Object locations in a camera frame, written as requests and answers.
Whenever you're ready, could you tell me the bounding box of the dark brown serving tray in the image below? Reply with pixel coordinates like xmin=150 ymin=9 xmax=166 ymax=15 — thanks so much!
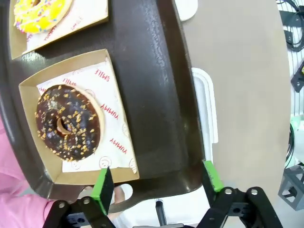
xmin=0 ymin=0 xmax=207 ymax=214

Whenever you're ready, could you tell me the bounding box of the cardboard donut tray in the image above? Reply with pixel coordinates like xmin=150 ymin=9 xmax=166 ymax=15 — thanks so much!
xmin=18 ymin=48 xmax=141 ymax=185
xmin=9 ymin=0 xmax=110 ymax=60

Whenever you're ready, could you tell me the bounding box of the person's right hand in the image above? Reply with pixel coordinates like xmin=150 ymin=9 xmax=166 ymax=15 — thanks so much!
xmin=110 ymin=184 xmax=133 ymax=209

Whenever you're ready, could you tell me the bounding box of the white printed paper liner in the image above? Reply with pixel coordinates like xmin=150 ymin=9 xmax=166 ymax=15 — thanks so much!
xmin=37 ymin=60 xmax=139 ymax=174
xmin=23 ymin=0 xmax=108 ymax=52

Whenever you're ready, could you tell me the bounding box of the person torso in pink hoodie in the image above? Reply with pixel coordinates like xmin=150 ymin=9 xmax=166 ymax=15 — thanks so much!
xmin=0 ymin=115 xmax=27 ymax=190

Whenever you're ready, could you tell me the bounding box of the grey black frame box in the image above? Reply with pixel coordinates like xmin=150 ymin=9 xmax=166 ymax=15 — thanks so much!
xmin=277 ymin=166 xmax=304 ymax=211

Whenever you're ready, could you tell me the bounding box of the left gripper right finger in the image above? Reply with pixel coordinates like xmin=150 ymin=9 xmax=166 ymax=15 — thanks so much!
xmin=200 ymin=160 xmax=284 ymax=228

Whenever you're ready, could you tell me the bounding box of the person's right forearm pink sleeve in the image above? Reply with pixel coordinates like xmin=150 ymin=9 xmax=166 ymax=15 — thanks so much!
xmin=0 ymin=163 xmax=57 ymax=228

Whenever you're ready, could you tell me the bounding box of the black cable bundle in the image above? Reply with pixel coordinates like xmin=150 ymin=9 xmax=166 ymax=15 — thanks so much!
xmin=276 ymin=0 xmax=304 ymax=51

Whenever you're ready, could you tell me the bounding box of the chocolate donut with nut bits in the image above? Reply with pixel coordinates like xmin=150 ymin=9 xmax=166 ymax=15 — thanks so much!
xmin=35 ymin=84 xmax=106 ymax=163

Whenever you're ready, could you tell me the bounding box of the black metal bracket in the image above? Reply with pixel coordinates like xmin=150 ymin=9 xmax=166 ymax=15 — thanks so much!
xmin=290 ymin=60 xmax=304 ymax=91

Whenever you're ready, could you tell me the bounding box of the yellow donut with sprinkles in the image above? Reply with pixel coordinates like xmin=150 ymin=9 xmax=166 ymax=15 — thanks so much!
xmin=13 ymin=0 xmax=73 ymax=35

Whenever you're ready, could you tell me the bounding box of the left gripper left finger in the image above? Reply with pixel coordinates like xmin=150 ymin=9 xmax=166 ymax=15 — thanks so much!
xmin=45 ymin=166 xmax=115 ymax=228

